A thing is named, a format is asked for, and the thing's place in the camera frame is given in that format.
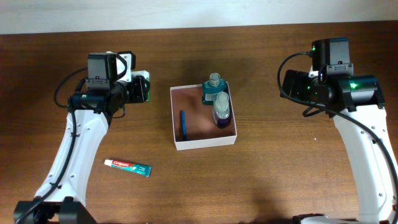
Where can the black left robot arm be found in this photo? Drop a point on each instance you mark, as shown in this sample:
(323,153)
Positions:
(63,193)

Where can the pink open cardboard box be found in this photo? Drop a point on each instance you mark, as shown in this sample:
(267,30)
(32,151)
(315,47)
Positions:
(201,129)

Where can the toothpaste tube under gripper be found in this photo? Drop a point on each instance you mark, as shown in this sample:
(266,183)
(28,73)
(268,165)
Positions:
(130,167)

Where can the purple pump soap bottle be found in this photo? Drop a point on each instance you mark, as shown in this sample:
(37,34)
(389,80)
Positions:
(221,110)

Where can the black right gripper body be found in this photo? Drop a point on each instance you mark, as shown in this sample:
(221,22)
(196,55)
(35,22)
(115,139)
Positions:
(303,87)

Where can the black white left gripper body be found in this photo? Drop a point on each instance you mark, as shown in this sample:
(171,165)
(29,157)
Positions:
(133,94)

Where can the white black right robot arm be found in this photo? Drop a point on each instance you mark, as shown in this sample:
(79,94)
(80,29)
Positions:
(356,105)

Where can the teal mouthwash bottle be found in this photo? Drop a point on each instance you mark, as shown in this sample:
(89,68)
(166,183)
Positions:
(212,88)

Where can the blue disposable razor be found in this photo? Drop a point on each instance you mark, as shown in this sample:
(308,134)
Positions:
(183,125)

